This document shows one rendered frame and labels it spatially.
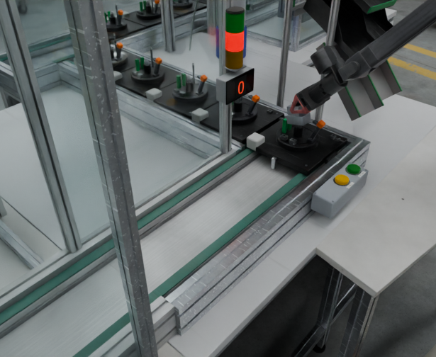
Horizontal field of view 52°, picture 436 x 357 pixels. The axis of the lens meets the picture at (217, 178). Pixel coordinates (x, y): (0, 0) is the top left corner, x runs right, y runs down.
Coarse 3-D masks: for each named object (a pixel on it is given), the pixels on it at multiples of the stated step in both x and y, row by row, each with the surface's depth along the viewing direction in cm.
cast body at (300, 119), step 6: (288, 108) 143; (294, 108) 141; (300, 108) 141; (288, 114) 144; (294, 114) 142; (300, 114) 141; (306, 114) 142; (288, 120) 145; (294, 120) 143; (300, 120) 141; (306, 120) 142
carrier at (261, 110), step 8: (232, 104) 164; (240, 104) 159; (248, 104) 165; (256, 104) 169; (232, 112) 157; (240, 112) 160; (256, 112) 160; (264, 112) 164; (280, 112) 164; (232, 120) 156; (240, 120) 156; (248, 120) 157; (256, 120) 159; (264, 120) 159; (272, 120) 159; (232, 128) 155; (240, 128) 155; (248, 128) 155; (256, 128) 155; (264, 128) 157; (232, 136) 152; (240, 136) 151
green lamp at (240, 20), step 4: (244, 12) 117; (228, 16) 116; (232, 16) 116; (236, 16) 116; (240, 16) 116; (244, 16) 117; (228, 20) 117; (232, 20) 116; (236, 20) 116; (240, 20) 117; (244, 20) 118; (228, 24) 117; (232, 24) 117; (236, 24) 117; (240, 24) 117; (244, 24) 119; (228, 28) 118; (232, 28) 118; (236, 28) 118; (240, 28) 118; (228, 32) 119; (232, 32) 118; (236, 32) 118; (240, 32) 119
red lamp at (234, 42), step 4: (228, 36) 119; (232, 36) 119; (236, 36) 119; (240, 36) 119; (228, 40) 120; (232, 40) 120; (236, 40) 119; (240, 40) 120; (228, 44) 121; (232, 44) 120; (236, 44) 120; (240, 44) 121; (228, 48) 121; (232, 48) 121; (236, 48) 121; (240, 48) 121
